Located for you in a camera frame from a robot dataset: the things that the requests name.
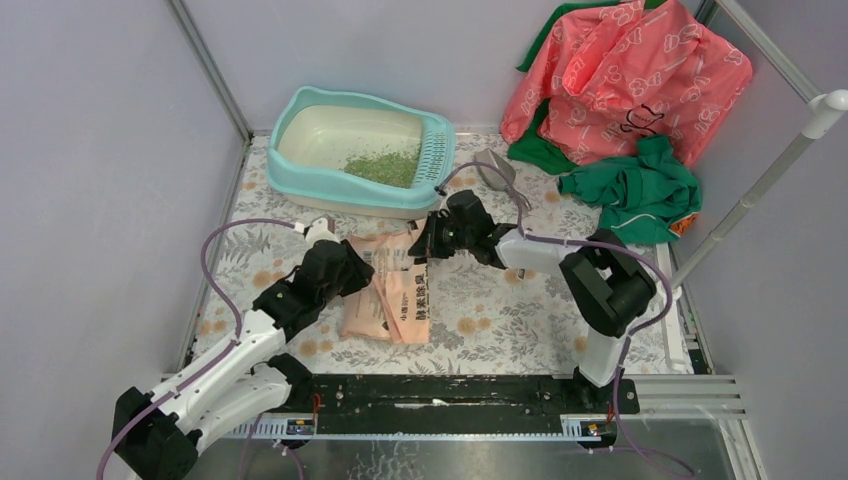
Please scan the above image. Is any dark green garment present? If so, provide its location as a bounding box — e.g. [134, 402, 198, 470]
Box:
[500, 1, 669, 174]

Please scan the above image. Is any green sweatshirt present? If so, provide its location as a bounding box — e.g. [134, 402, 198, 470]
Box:
[558, 135, 703, 245]

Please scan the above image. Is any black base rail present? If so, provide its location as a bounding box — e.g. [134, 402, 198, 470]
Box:
[279, 374, 641, 435]

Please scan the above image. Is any pink patterned jacket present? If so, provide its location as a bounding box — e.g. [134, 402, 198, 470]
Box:
[500, 1, 753, 167]

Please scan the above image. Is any pink cat litter bag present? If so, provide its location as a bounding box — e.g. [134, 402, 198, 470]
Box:
[341, 219, 431, 344]

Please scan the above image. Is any teal litter box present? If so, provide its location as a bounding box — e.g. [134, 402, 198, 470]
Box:
[266, 86, 456, 220]

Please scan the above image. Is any grey litter scoop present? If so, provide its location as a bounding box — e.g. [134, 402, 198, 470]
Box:
[473, 148, 532, 211]

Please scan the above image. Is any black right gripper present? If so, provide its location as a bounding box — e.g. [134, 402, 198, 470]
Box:
[409, 211, 473, 260]

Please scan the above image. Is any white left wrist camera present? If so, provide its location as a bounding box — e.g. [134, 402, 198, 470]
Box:
[294, 215, 340, 247]

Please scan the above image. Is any white pole stand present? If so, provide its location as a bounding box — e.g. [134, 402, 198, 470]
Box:
[671, 89, 847, 291]

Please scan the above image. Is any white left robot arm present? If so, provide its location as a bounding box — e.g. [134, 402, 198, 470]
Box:
[109, 239, 375, 479]

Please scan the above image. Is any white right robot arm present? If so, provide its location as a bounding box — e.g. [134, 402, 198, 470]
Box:
[408, 190, 657, 412]

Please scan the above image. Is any green cat litter pile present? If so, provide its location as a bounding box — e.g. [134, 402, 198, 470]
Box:
[342, 147, 421, 188]

